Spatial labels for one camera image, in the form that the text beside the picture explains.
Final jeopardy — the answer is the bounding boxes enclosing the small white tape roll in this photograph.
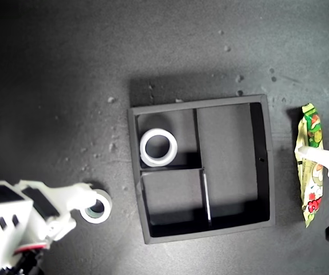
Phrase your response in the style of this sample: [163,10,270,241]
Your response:
[80,188,113,225]

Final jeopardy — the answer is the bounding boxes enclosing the snack bar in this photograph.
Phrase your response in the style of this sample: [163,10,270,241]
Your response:
[294,102,324,229]

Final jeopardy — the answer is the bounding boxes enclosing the large white tape roll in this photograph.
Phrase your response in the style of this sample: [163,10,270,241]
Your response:
[139,128,179,168]

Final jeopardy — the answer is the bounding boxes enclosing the black tray with wells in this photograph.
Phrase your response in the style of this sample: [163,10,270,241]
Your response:
[127,93,276,245]

